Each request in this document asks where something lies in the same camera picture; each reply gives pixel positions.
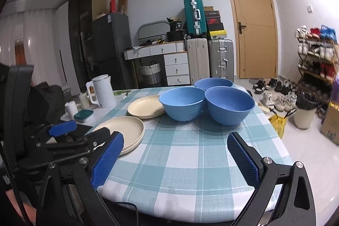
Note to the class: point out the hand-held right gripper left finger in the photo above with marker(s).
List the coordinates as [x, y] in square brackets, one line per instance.
[108, 159]

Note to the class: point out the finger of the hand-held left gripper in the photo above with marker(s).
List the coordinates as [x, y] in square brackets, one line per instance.
[79, 141]
[62, 128]

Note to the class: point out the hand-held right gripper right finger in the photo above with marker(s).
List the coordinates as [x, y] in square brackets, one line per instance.
[243, 162]

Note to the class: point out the cream round plate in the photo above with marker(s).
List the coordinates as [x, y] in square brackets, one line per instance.
[144, 108]
[127, 130]

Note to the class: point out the blue bowl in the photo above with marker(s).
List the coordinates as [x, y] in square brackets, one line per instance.
[229, 109]
[213, 83]
[182, 105]

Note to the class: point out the person's left forearm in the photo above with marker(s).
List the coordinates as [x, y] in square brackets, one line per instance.
[22, 212]

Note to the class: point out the white tissue roll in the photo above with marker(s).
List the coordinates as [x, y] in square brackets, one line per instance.
[71, 109]

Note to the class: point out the teal lidded container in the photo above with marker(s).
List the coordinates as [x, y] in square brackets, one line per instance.
[83, 114]

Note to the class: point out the black bag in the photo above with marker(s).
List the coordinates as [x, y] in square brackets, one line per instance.
[47, 101]

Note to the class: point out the cream mug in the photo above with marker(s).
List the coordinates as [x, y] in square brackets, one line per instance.
[83, 100]

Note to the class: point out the yellow plastic bag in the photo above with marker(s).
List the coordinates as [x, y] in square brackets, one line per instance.
[278, 125]

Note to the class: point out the white electric kettle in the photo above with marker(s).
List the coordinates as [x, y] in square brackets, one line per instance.
[102, 91]

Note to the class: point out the teal checked tablecloth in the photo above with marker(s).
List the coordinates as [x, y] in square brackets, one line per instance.
[185, 151]

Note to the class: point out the small white tube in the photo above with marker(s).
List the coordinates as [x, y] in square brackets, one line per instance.
[124, 97]

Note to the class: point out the green packet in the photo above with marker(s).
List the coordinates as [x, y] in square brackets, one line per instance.
[121, 92]

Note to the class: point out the white curtain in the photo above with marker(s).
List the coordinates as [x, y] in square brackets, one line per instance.
[39, 40]

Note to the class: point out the pile of shoes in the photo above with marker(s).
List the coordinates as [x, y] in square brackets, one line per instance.
[280, 99]

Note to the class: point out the white trash bin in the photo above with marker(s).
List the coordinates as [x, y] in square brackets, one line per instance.
[303, 117]

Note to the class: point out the black refrigerator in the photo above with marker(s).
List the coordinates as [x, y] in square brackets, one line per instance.
[111, 51]

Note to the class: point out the dark wardrobe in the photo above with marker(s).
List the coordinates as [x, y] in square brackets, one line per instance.
[79, 38]

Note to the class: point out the large printed cardboard box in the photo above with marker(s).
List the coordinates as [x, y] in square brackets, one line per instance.
[331, 125]

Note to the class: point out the woven laundry basket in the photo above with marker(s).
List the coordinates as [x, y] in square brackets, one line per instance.
[150, 73]

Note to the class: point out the silver suitcase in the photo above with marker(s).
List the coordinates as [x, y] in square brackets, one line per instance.
[221, 60]

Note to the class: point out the beige suitcase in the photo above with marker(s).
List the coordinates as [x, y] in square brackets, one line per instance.
[197, 61]

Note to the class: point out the white drawer desk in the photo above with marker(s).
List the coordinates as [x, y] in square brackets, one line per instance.
[176, 67]

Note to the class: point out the purple bag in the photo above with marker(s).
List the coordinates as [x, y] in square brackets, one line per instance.
[336, 91]

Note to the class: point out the yellow black shoe box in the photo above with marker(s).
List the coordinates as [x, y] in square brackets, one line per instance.
[217, 34]

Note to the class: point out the row of sneakers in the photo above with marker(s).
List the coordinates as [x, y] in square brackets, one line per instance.
[308, 49]

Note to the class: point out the wooden door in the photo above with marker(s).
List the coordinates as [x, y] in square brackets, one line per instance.
[254, 30]

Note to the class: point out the brown cardboard box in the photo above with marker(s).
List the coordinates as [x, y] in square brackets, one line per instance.
[122, 6]

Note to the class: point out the black pot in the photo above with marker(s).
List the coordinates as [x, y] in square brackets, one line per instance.
[174, 36]

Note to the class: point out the black red shoe box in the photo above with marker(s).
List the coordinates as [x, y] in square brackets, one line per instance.
[213, 20]

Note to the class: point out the teal suitcase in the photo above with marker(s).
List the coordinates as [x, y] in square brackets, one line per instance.
[194, 16]

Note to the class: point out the blue mesh bag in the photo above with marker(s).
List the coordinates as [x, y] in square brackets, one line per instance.
[328, 32]

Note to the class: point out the grey metal frame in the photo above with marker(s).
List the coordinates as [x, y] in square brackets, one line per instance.
[152, 23]

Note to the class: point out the white light switch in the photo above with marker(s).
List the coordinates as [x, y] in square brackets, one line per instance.
[309, 8]

